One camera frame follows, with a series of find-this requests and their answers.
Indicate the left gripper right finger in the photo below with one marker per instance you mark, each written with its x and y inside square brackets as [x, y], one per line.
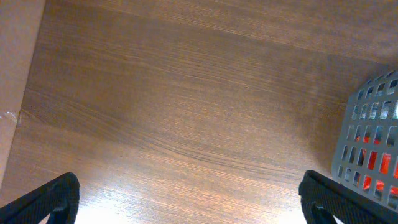
[326, 201]

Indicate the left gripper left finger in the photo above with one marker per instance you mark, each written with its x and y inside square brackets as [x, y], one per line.
[58, 200]

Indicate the grey plastic shopping basket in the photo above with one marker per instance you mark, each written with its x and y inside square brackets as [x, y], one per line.
[371, 109]

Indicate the spaghetti packet with orange ends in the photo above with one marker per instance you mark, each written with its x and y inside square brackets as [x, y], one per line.
[378, 174]

